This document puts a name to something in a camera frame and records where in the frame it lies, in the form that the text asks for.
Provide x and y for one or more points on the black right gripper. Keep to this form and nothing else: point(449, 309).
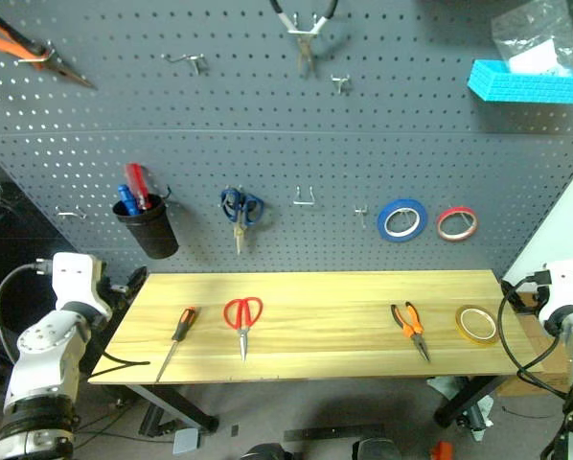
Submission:
point(532, 299)

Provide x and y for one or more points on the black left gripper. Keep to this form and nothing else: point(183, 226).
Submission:
point(108, 293)

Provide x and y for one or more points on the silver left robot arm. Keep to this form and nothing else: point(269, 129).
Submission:
point(42, 364)

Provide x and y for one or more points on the grey metal pegboard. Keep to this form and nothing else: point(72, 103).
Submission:
point(286, 144)

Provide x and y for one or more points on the black plastic cup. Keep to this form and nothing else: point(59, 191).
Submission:
point(150, 232)

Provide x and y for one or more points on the yellow tape roll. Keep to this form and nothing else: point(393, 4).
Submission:
point(459, 322)

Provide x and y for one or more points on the silver metal hook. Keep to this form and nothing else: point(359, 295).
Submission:
point(340, 84)
point(361, 213)
point(186, 61)
point(304, 201)
point(73, 213)

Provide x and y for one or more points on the red tape roll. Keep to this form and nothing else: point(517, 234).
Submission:
point(441, 225)

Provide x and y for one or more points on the black table leg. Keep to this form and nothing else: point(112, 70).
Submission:
point(176, 405)
point(468, 400)

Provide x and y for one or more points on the orange black needle-nose pliers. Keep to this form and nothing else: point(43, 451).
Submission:
point(412, 330)

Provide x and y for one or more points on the grey floor plate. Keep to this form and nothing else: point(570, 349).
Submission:
point(186, 441)

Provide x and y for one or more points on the blue tape roll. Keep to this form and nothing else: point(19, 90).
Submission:
point(383, 221)

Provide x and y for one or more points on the small orange object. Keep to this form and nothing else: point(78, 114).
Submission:
point(442, 451)

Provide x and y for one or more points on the cyan plastic bin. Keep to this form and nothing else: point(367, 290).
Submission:
point(526, 86)

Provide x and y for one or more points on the black flat bar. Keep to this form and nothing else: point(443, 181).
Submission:
point(334, 432)

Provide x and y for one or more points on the clear plastic bag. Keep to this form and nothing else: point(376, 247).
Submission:
point(531, 40)

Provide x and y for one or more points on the large orange black pliers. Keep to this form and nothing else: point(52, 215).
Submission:
point(8, 40)

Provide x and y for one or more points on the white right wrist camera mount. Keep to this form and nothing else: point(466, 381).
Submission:
point(565, 287)

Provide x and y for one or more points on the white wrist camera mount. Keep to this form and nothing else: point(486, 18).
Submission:
point(75, 280)
point(565, 287)

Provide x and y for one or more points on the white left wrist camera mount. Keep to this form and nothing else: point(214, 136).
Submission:
point(75, 280)

